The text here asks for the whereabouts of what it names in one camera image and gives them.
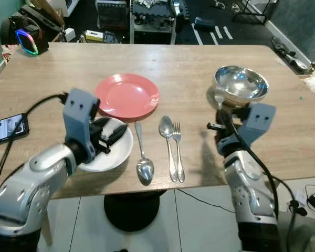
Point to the light grey right wrist camera mount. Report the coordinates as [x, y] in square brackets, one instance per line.
[257, 122]

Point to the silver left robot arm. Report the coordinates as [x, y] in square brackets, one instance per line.
[26, 184]

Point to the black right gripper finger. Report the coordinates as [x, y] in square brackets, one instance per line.
[220, 101]

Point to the white shallow bowl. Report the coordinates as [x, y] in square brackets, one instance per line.
[118, 156]

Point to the steel fork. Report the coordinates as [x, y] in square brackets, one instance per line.
[176, 131]

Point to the yellow and white device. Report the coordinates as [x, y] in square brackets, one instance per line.
[93, 35]

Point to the black equipment case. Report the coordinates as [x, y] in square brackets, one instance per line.
[111, 13]

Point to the dark blue pouch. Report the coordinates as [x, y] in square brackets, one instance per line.
[205, 23]

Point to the small white box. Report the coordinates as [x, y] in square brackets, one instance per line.
[70, 34]

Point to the black round pedestal base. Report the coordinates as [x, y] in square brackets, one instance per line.
[134, 210]

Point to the metal workbench with equipment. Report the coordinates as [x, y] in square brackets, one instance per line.
[152, 18]

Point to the grey crumpled cloth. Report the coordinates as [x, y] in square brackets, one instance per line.
[304, 236]

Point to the black power tool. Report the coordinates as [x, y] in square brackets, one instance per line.
[286, 50]

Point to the pink round plate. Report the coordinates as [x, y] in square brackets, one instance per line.
[127, 95]

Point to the cardboard box with white filling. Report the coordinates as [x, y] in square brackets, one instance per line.
[314, 81]

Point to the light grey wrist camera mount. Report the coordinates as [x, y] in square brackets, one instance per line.
[257, 122]
[79, 115]

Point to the shiny steel bowl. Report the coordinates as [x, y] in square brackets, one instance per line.
[244, 84]

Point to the brown cardboard sheets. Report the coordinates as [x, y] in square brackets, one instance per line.
[47, 13]

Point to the light grey left wrist camera mount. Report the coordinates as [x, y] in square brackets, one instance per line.
[79, 115]

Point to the black smartphone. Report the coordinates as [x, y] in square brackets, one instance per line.
[8, 128]

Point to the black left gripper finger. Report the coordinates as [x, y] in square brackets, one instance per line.
[106, 123]
[117, 135]

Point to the black speaker with rainbow light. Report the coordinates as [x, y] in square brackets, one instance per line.
[23, 34]

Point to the steel spoon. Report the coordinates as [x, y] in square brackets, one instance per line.
[145, 169]
[166, 126]

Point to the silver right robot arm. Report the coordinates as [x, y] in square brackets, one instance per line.
[249, 194]

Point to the light wooden table leg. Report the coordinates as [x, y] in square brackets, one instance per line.
[46, 228]

